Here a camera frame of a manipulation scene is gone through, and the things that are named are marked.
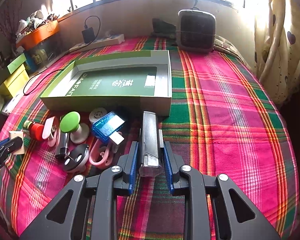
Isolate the white charger plug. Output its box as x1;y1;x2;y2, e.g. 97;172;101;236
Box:
9;131;25;155

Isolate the red cap green bottle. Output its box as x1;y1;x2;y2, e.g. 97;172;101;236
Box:
23;120;44;141

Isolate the pink clip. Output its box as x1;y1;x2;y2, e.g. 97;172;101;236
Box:
42;116;59;147
89;139;114;170

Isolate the dark rectangular bar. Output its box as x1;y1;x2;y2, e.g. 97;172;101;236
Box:
55;132;69;161

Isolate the black silver flashlight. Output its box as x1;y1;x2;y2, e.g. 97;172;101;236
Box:
138;111;163;178

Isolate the blue transparent usb device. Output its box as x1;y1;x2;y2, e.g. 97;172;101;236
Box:
91;111;126;146

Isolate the green mushroom suction holder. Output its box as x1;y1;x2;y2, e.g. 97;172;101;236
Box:
60;111;90;145

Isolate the white round jar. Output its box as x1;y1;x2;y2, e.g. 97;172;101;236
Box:
89;107;108;124

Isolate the yellow green box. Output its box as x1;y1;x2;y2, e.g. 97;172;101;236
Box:
0;53;29;99

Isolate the plaid bed blanket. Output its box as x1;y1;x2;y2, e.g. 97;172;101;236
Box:
0;37;299;239

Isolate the green cardboard box tray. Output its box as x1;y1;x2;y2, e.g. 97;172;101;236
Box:
40;50;172;116

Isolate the orange storage bin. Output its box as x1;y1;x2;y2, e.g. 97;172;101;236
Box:
16;20;59;50

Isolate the black power adapter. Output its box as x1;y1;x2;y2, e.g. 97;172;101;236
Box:
82;27;95;43

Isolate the white power strip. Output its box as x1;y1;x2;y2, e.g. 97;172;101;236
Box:
69;34;125;53

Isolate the grey space heater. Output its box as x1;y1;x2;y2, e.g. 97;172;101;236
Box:
176;9;216;53

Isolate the cream heart curtain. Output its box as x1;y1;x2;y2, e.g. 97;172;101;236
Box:
254;0;300;105

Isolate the black usb cable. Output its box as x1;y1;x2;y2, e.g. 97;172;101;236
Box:
22;15;102;97

